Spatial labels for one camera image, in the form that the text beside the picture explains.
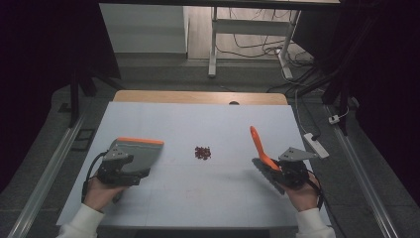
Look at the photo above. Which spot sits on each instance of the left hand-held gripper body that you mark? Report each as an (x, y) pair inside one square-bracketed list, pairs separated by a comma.
[(112, 165)]

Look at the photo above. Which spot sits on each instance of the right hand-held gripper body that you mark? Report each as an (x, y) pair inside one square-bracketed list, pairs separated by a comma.
[(294, 172)]

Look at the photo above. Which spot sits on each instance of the grey dustpan with orange edge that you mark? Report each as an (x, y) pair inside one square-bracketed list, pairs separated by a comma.
[(145, 153)]

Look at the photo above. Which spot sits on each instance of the pile of small red pieces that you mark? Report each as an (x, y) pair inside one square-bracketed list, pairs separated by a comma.
[(202, 153)]

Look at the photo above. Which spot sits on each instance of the person's right hand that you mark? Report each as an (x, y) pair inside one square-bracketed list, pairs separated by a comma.
[(303, 196)]

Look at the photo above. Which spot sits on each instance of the person's left hand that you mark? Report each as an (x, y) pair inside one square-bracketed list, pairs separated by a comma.
[(99, 195)]

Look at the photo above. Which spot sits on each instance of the white power strip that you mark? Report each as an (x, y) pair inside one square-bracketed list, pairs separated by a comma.
[(316, 145)]

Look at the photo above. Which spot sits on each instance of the small white plug adapter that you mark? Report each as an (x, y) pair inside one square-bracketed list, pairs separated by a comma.
[(334, 119)]

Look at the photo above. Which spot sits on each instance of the black stand legs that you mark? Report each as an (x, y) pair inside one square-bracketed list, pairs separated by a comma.
[(75, 95)]

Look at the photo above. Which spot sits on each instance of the wooden table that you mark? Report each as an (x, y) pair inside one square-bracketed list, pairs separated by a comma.
[(185, 97)]

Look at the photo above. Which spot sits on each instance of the dark curtain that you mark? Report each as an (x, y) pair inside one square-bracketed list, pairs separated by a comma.
[(33, 66), (386, 82)]

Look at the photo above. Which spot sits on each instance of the white cabinet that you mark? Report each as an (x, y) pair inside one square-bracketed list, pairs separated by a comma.
[(145, 28)]

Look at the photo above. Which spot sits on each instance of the black rectangular floor frame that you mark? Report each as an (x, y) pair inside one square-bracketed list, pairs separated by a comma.
[(82, 140)]

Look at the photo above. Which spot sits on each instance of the aluminium floor rail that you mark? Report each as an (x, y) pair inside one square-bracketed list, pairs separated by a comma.
[(363, 178), (46, 178)]

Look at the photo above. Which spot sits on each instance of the white metal desk frame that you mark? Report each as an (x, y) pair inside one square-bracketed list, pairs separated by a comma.
[(251, 27)]

